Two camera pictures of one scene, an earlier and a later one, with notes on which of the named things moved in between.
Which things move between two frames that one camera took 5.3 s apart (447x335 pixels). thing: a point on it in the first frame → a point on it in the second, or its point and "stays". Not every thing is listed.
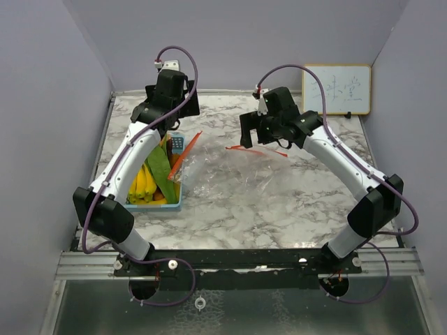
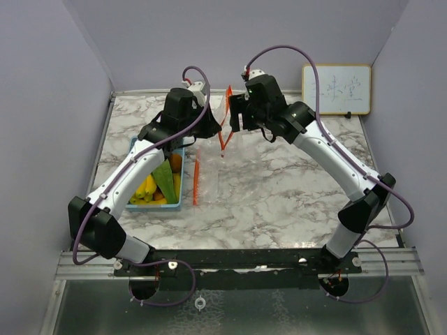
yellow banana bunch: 143,187 stays
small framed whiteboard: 346,88 stays
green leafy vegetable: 159,163 stays
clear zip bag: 235,178 → 228,144
